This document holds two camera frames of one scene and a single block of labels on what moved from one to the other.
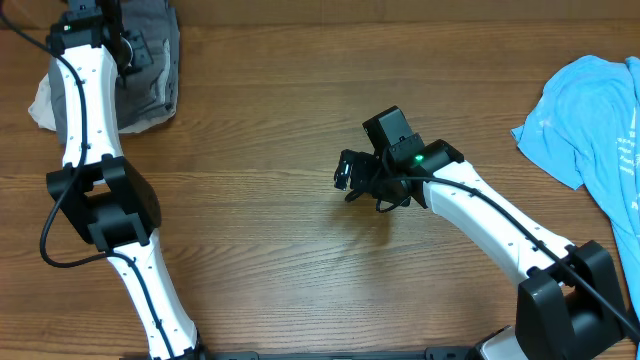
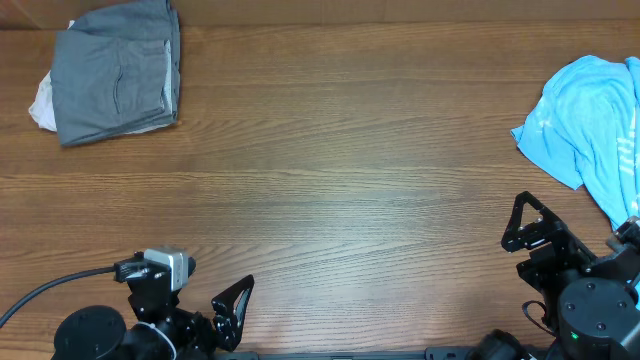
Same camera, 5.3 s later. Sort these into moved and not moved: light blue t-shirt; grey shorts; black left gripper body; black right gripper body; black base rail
Moved: black right gripper body; black left gripper body
Not moved: grey shorts; black base rail; light blue t-shirt
